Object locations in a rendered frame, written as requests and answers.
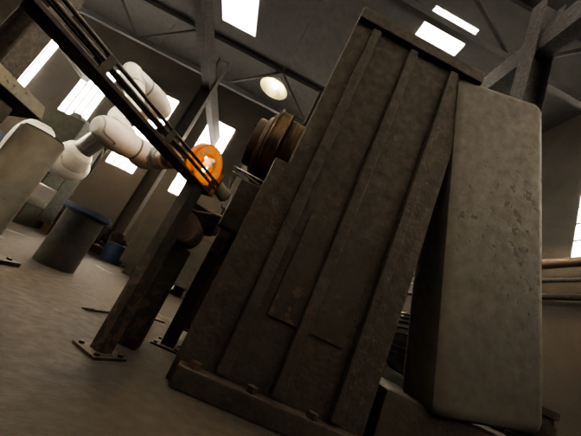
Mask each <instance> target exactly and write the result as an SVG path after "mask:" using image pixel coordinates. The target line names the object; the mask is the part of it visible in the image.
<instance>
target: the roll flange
mask: <svg viewBox="0 0 581 436"><path fill-rule="evenodd" d="M295 118H296V114H294V115H293V116H292V118H291V120H290V122H289V124H288V125H287V127H286V129H285V130H284V133H283V135H282V137H281V138H280V140H279V142H278V145H277V148H276V150H275V151H274V153H273V155H272V157H271V160H270V162H269V164H268V166H267V168H266V171H265V173H264V175H263V178H262V180H263V181H264V180H265V178H266V176H267V174H268V172H269V170H270V168H271V166H272V164H273V162H274V160H275V158H276V157H277V158H279V159H281V160H283V161H285V162H286V163H289V161H290V159H291V156H292V154H293V152H294V150H295V149H296V147H297V144H298V142H299V140H300V138H301V137H302V135H303V132H304V130H305V128H306V127H304V126H303V125H300V124H298V123H297V122H295Z"/></svg>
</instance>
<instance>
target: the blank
mask: <svg viewBox="0 0 581 436"><path fill-rule="evenodd" d="M191 150H192V152H193V153H194V154H195V155H196V156H197V157H198V158H199V159H200V161H201V162H202V160H203V158H204V157H207V158H212V159H214V160H215V162H214V165H213V167H212V168H210V167H208V168H207V170H208V171H209V172H210V173H211V174H212V176H213V177H214V178H215V179H216V180H217V179H218V177H219V176H220V173H221V170H222V156H221V154H220V151H219V150H218V148H216V147H215V146H214V145H212V144H205V143H200V144H197V145H195V146H194V147H193V148H192V149H191ZM189 156H190V157H191V158H192V159H193V160H194V162H195V163H196V164H197V165H198V166H199V168H200V169H201V166H200V165H199V164H198V163H197V162H196V161H195V159H194V158H193V157H192V156H191V155H190V153H189ZM186 166H187V167H188V168H189V169H190V171H191V172H192V173H193V174H194V175H195V176H196V177H197V179H198V180H199V181H200V182H201V183H202V184H203V185H208V182H207V181H206V180H205V179H204V177H203V176H202V175H201V174H200V173H199V171H198V170H197V169H196V168H195V167H194V166H193V164H192V163H190V162H189V160H188V159H187V161H186Z"/></svg>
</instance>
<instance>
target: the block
mask: <svg viewBox="0 0 581 436"><path fill-rule="evenodd" d="M259 190H260V187H259V186H257V185H255V184H253V183H250V182H248V181H247V180H245V179H242V180H241V181H240V183H239V186H238V187H237V189H236V190H235V192H234V194H233V197H232V199H231V201H230V202H229V203H228V205H227V208H226V210H225V212H224V214H223V216H222V217H221V218H220V221H219V227H220V228H222V229H224V230H226V231H227V232H229V233H231V234H234V235H237V233H238V232H239V229H240V227H241V225H242V223H243V221H244V219H245V218H246V215H247V214H248V212H249V210H250V208H251V206H252V204H253V202H254V200H255V198H256V196H257V194H258V192H259Z"/></svg>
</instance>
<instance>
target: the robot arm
mask: <svg viewBox="0 0 581 436"><path fill-rule="evenodd" d="M123 67H124V69H125V70H126V71H127V72H128V74H129V75H130V76H131V77H132V79H133V80H134V81H136V83H137V84H138V85H139V86H140V88H141V89H142V90H143V91H144V93H145V94H146V95H147V96H148V98H149V99H150V100H151V101H152V103H153V104H154V105H155V106H156V108H157V109H158V110H159V111H160V113H161V114H162V115H163V116H164V117H165V118H167V117H168V116H169V115H170V114H171V112H172V109H171V104H170V103H169V100H168V98H167V96H166V94H165V93H164V92H163V90H162V89H161V88H160V87H159V86H158V85H157V84H156V83H155V82H154V81H153V80H152V79H151V78H150V77H149V76H148V75H147V74H146V73H145V72H144V71H142V69H141V67H140V66H139V65H137V64H136V63H134V62H126V63H125V64H124V65H123ZM120 74H121V76H122V77H123V78H124V79H125V80H126V82H127V83H128V84H129V85H130V86H131V88H132V89H133V90H134V91H135V92H136V94H137V95H138V96H139V97H140V98H141V100H142V101H143V102H144V103H145V105H147V106H148V107H149V109H150V110H151V111H152V112H153V113H154V114H155V116H156V117H157V118H158V119H160V118H159V117H158V115H157V114H156V113H155V112H154V110H153V109H152V108H151V107H150V105H149V104H148V103H147V102H146V101H145V99H144V98H143V97H142V96H141V95H140V93H139V92H138V91H137V90H136V88H135V87H134V86H133V85H132V84H131V83H130V82H129V81H128V80H127V78H126V77H125V76H124V75H123V73H122V72H121V71H120ZM124 92H125V90H124ZM125 94H126V96H127V98H128V99H129V100H130V101H131V102H132V103H133V105H134V106H135V107H136V108H137V109H138V110H139V111H140V112H141V113H142V114H143V115H144V116H145V117H146V118H147V120H150V119H149V118H148V117H147V116H146V115H145V114H144V112H143V111H142V110H141V109H140V108H139V107H138V105H137V104H136V103H135V102H134V101H133V100H132V98H131V97H130V96H129V95H128V94H127V93H125ZM21 123H29V124H31V125H34V126H36V127H38V128H40V129H42V130H44V131H45V132H47V133H49V134H50V135H52V136H54V137H55V134H54V131H53V130H52V128H51V127H49V126H47V125H45V124H43V123H42V122H40V121H38V120H35V119H26V120H24V121H22V122H20V123H19V124H17V125H15V126H14V127H13V128H12V129H11V130H10V131H9V132H8V133H7V134H6V136H5V137H4V138H3V140H2V141H1V143H0V148H1V147H2V146H3V145H4V143H5V142H6V141H7V140H8V138H9V137H10V136H11V134H12V133H13V132H14V131H15V129H16V128H17V127H18V126H19V125H20V124H21ZM133 126H134V125H133V124H132V123H131V122H130V121H129V120H128V119H127V118H126V117H125V116H124V114H123V113H122V112H121V111H119V109H118V108H117V107H116V106H114V107H113V108H112V109H111V110H110V111H109V112H108V114H107V116H105V115H100V116H97V117H95V118H94V119H93V120H92V121H91V123H90V132H89V133H87V134H86V135H85V136H84V137H82V138H81V139H79V140H78V141H74V140H69V141H67V142H63V144H64V145H65V146H64V148H65V150H64V151H63V152H62V153H61V155H60V156H59V158H58V159H57V160H56V162H55V163H54V165H53V166H52V167H51V169H50V170H49V172H50V173H52V174H54V175H57V176H59V177H61V178H64V179H67V180H72V181H79V180H81V179H84V178H85V177H87V175H88V174H89V172H90V169H91V165H90V163H91V162H92V160H93V154H95V153H96V152H98V151H100V150H101V149H102V148H104V147H105V148H107V149H108V150H110V151H112V152H114V153H116V154H118V155H120V156H122V157H125V158H127V159H128V160H129V161H130V162H131V163H132V164H133V165H135V166H136V167H138V168H141V169H146V170H156V169H159V170H169V169H174V167H173V166H172V165H171V164H170V163H169V162H168V161H167V160H166V159H165V158H164V157H163V156H162V155H161V154H160V153H159V152H158V151H157V149H156V148H155V147H154V146H153V145H152V144H150V142H148V141H146V140H144V139H143V138H140V137H139V136H138V135H137V134H136V131H135V130H134V129H133V128H132V127H133ZM214 162H215V160H214V159H212V158H203V160H202V163H203V164H204V166H205V167H210V168H212V167H213V165H214Z"/></svg>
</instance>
